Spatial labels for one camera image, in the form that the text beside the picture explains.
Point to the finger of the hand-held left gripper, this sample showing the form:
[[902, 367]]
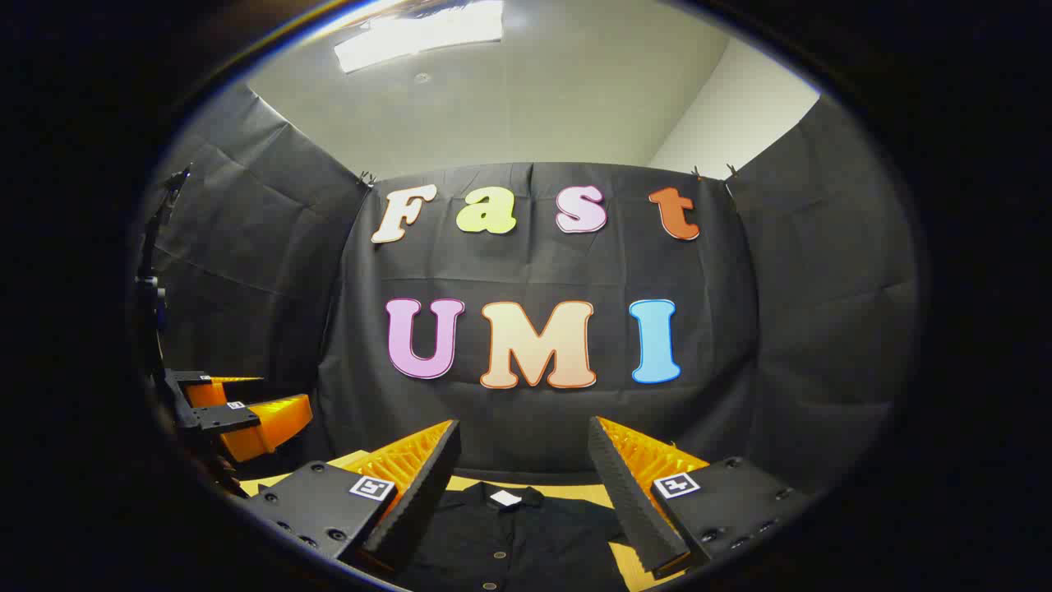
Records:
[[263, 427], [205, 393]]

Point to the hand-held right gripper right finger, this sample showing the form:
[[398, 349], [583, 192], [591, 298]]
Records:
[[629, 501]]

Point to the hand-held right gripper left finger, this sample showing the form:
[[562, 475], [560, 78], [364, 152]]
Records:
[[419, 501]]

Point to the black button shirt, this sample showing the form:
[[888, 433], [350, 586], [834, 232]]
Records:
[[526, 543]]

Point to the black backdrop cloth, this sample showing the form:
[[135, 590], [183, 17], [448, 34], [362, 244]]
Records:
[[740, 329]]

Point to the rectangular ceiling light panel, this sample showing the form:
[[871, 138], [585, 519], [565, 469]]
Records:
[[419, 34]]

